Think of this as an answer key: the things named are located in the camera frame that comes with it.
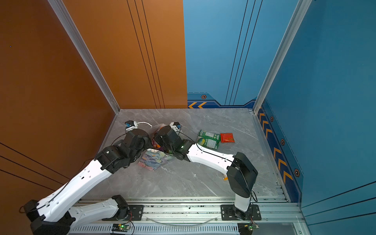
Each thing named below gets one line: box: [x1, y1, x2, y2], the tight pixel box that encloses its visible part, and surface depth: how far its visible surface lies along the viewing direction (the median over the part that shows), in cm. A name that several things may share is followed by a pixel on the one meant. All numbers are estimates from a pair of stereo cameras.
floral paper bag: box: [137, 137, 174, 171], surface depth 75 cm
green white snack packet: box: [196, 129, 221, 150], surface depth 102 cm
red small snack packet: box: [220, 132, 235, 143], surface depth 103 cm
